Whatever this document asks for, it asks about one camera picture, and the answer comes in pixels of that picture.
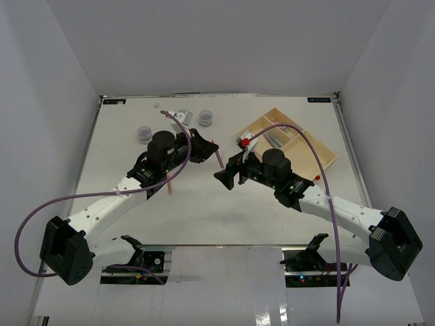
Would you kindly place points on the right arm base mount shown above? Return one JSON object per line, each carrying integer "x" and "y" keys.
{"x": 305, "y": 268}

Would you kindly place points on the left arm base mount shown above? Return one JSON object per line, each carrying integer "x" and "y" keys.
{"x": 152, "y": 267}

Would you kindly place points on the pink chunky highlighter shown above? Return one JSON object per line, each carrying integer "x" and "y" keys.
{"x": 283, "y": 128}

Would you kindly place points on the cream wooden divided tray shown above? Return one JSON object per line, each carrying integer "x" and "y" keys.
{"x": 296, "y": 147}

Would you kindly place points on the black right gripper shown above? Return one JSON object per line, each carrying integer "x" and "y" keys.
{"x": 235, "y": 165}

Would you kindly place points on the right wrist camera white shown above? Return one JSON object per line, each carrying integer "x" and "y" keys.
{"x": 247, "y": 143}

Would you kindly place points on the beige slim orange-tip pen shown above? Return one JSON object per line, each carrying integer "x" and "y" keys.
{"x": 169, "y": 185}

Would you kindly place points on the clear jar purple beads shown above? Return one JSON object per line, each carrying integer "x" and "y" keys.
{"x": 205, "y": 118}

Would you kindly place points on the clear jar blue beads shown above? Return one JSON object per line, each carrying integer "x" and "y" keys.
{"x": 145, "y": 134}

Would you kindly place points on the pink slim red-tip pen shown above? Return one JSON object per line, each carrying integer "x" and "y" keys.
{"x": 219, "y": 158}

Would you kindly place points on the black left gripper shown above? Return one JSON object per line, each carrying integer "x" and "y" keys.
{"x": 202, "y": 149}

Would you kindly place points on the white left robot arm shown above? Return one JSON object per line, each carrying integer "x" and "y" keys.
{"x": 71, "y": 247}

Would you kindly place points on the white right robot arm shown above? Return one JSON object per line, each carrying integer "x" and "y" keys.
{"x": 387, "y": 241}

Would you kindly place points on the blue slim capped pen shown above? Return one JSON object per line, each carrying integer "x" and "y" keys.
{"x": 273, "y": 141}

